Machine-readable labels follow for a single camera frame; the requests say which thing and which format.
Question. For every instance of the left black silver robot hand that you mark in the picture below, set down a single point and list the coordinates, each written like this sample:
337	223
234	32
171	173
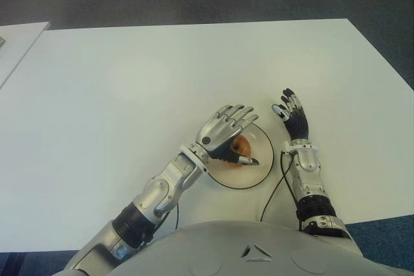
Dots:
220	127

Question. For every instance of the grey robot torso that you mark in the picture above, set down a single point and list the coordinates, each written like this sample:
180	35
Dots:
242	253

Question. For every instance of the white plate with black rim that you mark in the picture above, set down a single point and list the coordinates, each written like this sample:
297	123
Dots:
260	159

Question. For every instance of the red yellow apple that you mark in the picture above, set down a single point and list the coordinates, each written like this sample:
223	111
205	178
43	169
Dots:
243	147

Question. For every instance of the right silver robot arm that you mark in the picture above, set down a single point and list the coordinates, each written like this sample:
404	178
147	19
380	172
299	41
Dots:
309	163

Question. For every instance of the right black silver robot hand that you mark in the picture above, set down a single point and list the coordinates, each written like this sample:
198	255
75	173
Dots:
299	124

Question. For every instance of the white side table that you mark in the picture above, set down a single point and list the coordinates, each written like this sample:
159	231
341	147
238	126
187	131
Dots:
19	49

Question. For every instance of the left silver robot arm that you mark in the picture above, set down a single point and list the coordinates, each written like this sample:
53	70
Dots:
168	182

